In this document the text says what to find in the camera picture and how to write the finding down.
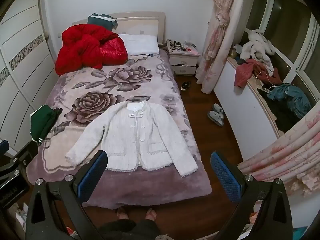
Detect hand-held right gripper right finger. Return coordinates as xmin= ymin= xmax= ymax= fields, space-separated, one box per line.
xmin=210 ymin=152 xmax=293 ymax=240

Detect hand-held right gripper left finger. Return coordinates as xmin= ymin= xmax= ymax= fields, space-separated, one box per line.
xmin=26 ymin=150 xmax=108 ymax=240

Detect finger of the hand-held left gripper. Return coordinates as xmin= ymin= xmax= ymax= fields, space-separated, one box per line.
xmin=0 ymin=140 xmax=38 ymax=188
xmin=0 ymin=140 xmax=10 ymax=157

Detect white fluffy jacket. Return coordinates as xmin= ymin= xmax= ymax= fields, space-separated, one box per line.
xmin=65 ymin=101 xmax=198 ymax=177

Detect green clothing with white stripes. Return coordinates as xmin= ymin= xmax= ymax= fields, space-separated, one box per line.
xmin=30 ymin=105 xmax=63 ymax=147

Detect grey slipper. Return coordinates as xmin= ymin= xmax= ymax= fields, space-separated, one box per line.
xmin=207 ymin=111 xmax=224 ymax=127
xmin=212 ymin=103 xmax=227 ymax=118

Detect person's dark pants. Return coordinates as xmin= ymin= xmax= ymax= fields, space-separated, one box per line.
xmin=97 ymin=218 xmax=162 ymax=240

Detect pink floral loose curtain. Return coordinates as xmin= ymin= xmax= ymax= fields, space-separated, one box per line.
xmin=236 ymin=115 xmax=320 ymax=198

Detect person's right foot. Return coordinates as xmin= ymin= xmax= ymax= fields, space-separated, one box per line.
xmin=145 ymin=207 xmax=158 ymax=221

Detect white wardrobe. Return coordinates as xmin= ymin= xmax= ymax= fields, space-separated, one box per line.
xmin=0 ymin=0 xmax=63 ymax=143

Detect floral purple blanket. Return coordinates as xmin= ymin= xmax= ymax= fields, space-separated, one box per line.
xmin=37 ymin=49 xmax=213 ymax=208

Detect teal garment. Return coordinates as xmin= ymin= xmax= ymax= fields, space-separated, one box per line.
xmin=267 ymin=83 xmax=312 ymax=119

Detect red garment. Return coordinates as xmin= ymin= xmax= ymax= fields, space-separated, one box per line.
xmin=234 ymin=59 xmax=283 ymax=88

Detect white nightstand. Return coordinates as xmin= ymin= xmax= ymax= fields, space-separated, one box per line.
xmin=167 ymin=46 xmax=200 ymax=76

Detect red quilt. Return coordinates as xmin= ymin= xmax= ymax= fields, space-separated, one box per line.
xmin=55 ymin=24 xmax=128 ymax=77

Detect white plush garment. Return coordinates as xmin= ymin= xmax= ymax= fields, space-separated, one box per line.
xmin=240 ymin=29 xmax=275 ymax=68

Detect pink floral tied curtain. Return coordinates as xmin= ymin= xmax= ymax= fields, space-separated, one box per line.
xmin=195 ymin=0 xmax=242 ymax=94

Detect nightstand clutter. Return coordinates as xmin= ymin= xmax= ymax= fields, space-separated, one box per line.
xmin=166 ymin=39 xmax=198 ymax=53

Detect white pillow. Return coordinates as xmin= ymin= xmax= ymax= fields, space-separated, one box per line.
xmin=117 ymin=33 xmax=160 ymax=56

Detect dark green garment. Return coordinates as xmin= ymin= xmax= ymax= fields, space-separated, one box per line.
xmin=87 ymin=13 xmax=118 ymax=29

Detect beige bed headboard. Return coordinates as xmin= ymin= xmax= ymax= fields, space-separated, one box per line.
xmin=72 ymin=11 xmax=167 ymax=55

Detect white cable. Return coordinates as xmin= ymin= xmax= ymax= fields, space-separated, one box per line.
xmin=255 ymin=71 xmax=276 ymax=93

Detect window with white frame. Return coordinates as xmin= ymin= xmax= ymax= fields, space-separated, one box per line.
xmin=245 ymin=0 xmax=320 ymax=83

